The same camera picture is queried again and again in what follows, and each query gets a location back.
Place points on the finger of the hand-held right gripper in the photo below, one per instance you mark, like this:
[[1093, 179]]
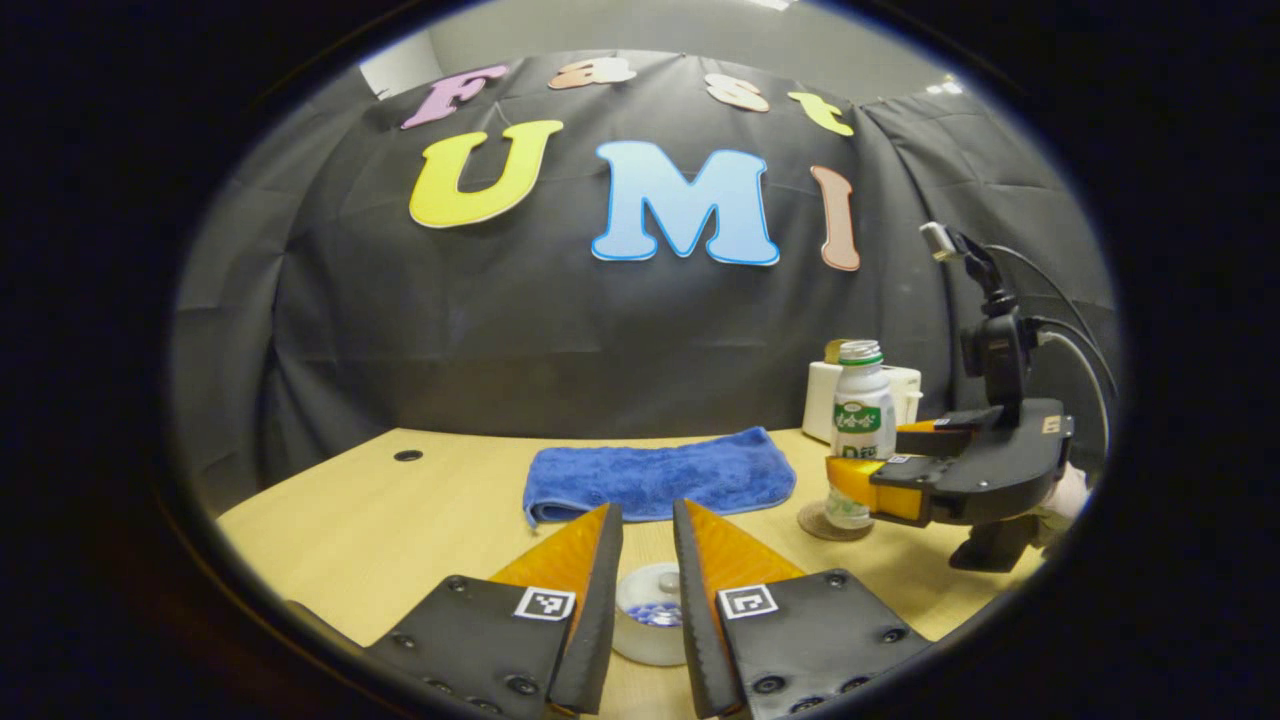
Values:
[[900, 475], [960, 430]]

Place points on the white green-label water bottle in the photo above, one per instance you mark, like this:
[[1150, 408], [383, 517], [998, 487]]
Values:
[[862, 400]]

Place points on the white toaster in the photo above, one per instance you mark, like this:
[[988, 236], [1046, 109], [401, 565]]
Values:
[[818, 400]]

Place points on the black backdrop cloth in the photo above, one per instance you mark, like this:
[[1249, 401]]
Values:
[[600, 330]]

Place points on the white teacup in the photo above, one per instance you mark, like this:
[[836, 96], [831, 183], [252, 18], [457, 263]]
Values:
[[645, 645]]

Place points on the brown toast slice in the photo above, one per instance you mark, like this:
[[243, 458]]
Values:
[[834, 350]]

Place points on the round wooden coaster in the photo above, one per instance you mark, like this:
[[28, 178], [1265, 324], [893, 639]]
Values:
[[815, 525]]

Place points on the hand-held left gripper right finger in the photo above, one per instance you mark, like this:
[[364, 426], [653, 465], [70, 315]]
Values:
[[700, 620]]

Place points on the blue towel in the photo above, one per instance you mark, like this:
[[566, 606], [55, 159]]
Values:
[[660, 475]]

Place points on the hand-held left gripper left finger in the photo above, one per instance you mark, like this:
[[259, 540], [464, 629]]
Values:
[[595, 620]]

